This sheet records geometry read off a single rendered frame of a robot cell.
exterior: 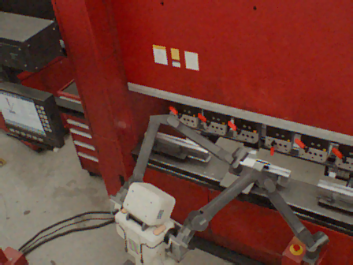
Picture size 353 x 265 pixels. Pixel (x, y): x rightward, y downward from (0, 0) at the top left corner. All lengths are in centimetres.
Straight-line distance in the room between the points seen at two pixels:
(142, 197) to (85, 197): 206
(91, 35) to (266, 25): 97
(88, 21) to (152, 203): 106
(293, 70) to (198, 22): 55
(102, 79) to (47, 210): 182
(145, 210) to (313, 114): 100
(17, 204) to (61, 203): 42
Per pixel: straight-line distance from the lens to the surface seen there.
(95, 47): 255
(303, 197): 275
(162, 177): 309
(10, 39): 244
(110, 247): 369
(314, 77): 224
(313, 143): 247
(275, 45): 221
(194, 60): 246
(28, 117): 273
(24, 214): 420
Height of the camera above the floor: 290
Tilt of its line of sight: 39 degrees down
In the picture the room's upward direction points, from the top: 7 degrees counter-clockwise
